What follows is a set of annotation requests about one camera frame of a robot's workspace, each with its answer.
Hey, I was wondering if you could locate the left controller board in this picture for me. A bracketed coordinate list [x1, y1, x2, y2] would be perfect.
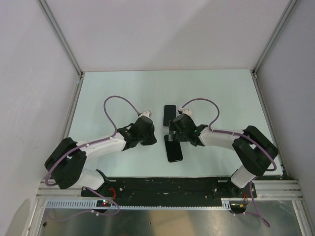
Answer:
[96, 200, 112, 207]

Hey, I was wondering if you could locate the right aluminium frame post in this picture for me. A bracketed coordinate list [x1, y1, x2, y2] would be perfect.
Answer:
[252, 0, 300, 79]

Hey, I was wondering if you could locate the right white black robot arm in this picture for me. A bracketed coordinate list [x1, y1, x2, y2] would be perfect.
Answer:
[169, 114, 279, 197]

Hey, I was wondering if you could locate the black smartphone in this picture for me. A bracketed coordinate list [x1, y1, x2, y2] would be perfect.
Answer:
[163, 105, 177, 127]
[166, 141, 183, 162]

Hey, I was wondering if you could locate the controller board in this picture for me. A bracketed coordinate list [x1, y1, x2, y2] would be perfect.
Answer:
[96, 200, 112, 207]
[230, 203, 247, 214]

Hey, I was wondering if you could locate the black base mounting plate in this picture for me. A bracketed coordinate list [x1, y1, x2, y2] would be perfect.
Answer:
[81, 180, 258, 207]

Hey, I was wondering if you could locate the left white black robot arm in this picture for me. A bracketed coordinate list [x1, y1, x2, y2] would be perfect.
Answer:
[44, 114, 157, 196]

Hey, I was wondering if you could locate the aluminium frame post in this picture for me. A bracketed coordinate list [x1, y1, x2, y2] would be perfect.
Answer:
[252, 0, 300, 79]
[36, 0, 84, 79]

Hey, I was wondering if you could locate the left aluminium frame post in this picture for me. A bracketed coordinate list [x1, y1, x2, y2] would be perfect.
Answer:
[36, 0, 84, 79]

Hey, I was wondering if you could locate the right controller board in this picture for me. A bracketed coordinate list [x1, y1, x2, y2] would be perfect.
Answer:
[230, 203, 247, 214]

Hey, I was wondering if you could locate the grey slotted cable duct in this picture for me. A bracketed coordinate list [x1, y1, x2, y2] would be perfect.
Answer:
[46, 199, 231, 210]

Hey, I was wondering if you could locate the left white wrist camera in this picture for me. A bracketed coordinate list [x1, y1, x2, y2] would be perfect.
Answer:
[138, 111, 152, 118]

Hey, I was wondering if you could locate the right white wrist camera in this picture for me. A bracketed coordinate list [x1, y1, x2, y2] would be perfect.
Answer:
[178, 107, 193, 118]

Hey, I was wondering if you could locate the black phone case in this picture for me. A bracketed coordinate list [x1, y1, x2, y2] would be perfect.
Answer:
[164, 134, 184, 163]

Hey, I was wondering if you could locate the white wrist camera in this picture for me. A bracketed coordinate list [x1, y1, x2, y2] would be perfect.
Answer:
[178, 107, 193, 118]
[138, 111, 152, 118]

